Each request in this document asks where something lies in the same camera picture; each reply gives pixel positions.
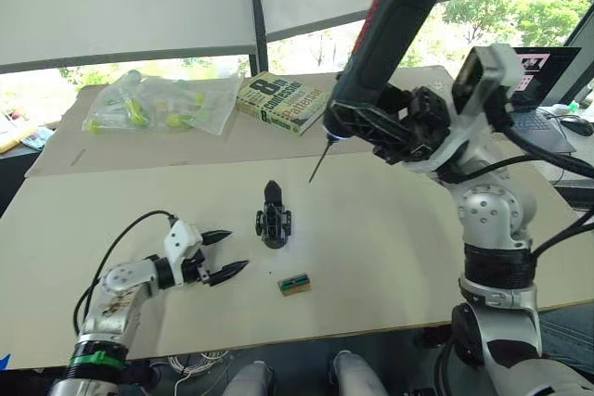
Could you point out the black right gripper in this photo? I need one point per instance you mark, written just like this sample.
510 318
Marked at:
427 122

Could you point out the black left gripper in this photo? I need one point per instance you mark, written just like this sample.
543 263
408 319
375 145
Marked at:
196 271

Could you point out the dark blue electric screwdriver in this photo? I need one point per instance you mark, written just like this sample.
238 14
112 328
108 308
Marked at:
394 20

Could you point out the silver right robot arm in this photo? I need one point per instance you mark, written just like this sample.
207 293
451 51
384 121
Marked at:
492 215

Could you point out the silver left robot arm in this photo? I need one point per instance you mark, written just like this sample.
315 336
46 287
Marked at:
120 284

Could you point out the black loose gripper body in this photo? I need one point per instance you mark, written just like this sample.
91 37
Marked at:
274 226

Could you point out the small green wooden bit holder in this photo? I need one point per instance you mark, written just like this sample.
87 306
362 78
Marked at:
293 284

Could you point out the brown cardboard sheet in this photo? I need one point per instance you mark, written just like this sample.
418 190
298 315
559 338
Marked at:
185 150

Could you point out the grey rounded robot leg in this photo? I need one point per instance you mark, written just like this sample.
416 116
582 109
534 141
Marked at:
357 375
250 379

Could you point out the clear bag of yellow-green parts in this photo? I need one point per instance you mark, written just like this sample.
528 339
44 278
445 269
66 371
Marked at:
162 104

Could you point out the dark laptop with pink screen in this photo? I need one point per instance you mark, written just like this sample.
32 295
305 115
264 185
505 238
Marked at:
543 131

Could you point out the black computer mouse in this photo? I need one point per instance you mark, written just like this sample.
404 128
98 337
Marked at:
577 125

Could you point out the yellow papers pile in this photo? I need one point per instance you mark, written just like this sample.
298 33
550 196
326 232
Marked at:
18 134

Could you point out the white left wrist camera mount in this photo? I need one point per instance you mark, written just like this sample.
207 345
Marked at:
178 247

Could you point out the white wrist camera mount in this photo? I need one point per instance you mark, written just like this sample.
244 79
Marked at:
496 85
178 247

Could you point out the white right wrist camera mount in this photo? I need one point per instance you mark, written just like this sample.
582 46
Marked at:
496 85

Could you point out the dark window frame post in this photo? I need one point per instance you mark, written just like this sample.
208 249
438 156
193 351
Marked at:
259 20

